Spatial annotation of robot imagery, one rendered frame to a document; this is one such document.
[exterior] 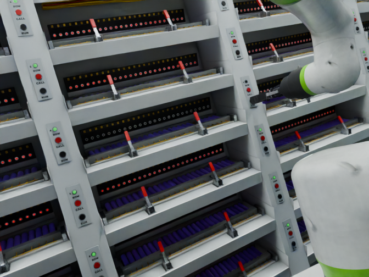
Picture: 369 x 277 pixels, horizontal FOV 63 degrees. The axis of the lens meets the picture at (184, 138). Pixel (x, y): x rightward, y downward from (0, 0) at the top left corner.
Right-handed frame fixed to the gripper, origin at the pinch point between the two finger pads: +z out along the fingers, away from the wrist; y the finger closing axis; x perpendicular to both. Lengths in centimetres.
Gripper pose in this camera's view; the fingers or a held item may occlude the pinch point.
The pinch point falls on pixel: (257, 98)
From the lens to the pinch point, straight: 116.0
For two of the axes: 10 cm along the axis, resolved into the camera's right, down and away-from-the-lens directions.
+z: -3.8, 0.9, 9.2
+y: 8.8, -2.7, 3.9
